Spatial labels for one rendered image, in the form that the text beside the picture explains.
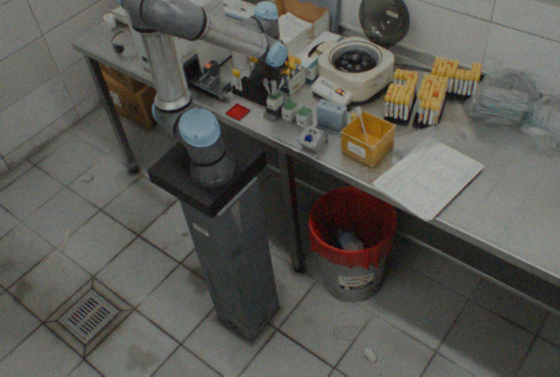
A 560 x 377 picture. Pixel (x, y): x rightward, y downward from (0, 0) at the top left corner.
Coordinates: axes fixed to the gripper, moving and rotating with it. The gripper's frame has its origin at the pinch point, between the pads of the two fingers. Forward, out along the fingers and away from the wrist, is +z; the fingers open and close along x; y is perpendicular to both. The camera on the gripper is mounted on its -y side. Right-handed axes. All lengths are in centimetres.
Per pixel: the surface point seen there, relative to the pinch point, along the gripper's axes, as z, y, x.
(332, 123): 5.6, 3.0, -24.0
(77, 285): 97, -71, 75
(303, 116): 3.6, -0.7, -14.2
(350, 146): 4.0, -5.1, -36.0
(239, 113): 9.4, -6.5, 11.5
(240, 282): 52, -47, -13
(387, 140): 3.2, 3.0, -45.7
